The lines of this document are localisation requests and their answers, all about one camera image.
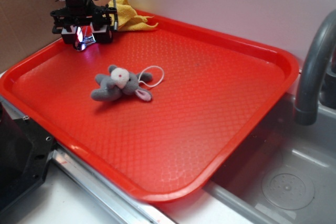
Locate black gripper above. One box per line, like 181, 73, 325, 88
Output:
50, 0, 117, 44

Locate silver keys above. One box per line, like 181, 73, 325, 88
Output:
73, 27, 96, 51

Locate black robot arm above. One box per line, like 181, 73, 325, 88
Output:
50, 0, 119, 51

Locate yellow cloth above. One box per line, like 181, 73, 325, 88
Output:
108, 0, 159, 31

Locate grey plush mouse toy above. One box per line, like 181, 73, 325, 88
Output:
90, 65, 165, 102

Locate red plastic tray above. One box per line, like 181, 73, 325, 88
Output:
1, 16, 299, 202

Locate grey toy faucet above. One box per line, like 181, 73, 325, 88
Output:
293, 10, 335, 125

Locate grey toy sink basin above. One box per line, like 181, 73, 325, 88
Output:
205, 94, 335, 223

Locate grey flexible cable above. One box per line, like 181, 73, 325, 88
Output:
101, 0, 119, 32

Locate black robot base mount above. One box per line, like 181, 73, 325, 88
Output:
1, 105, 56, 213

